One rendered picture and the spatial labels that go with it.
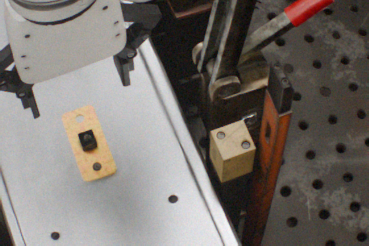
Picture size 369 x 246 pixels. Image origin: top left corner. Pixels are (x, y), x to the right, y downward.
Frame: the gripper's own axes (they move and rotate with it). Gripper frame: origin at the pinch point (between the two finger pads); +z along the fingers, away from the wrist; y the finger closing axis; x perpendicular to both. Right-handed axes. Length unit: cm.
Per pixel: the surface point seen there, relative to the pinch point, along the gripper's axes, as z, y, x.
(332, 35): 43, -44, -21
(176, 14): 16.4, -15.3, -15.2
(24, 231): 11.9, 10.2, 7.3
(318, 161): 42, -31, -1
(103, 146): 11.6, -1.3, 0.9
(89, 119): 11.6, -0.9, -2.6
